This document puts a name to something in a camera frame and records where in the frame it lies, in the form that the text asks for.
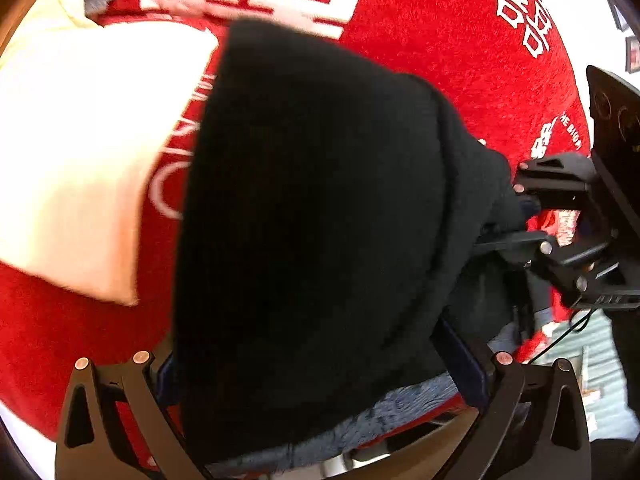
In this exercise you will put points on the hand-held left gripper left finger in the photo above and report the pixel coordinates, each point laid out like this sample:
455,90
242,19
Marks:
167,382

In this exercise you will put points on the red blanket white print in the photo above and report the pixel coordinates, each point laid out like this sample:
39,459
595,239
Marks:
425,25

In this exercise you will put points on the black pants grey leaf print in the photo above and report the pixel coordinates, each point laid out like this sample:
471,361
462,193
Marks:
310,210

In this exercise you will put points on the red patterned cushion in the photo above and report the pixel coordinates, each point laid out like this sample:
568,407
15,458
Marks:
564,226

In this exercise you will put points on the dark wall frame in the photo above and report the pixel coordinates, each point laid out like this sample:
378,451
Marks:
620,10
634,55

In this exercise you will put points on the cream white cloth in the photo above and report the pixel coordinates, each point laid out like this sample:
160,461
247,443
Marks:
75,160

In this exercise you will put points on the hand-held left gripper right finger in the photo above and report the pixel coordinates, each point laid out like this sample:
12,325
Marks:
465,357

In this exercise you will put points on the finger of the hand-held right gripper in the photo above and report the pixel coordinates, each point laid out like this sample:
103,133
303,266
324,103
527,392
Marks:
565,265
560,172

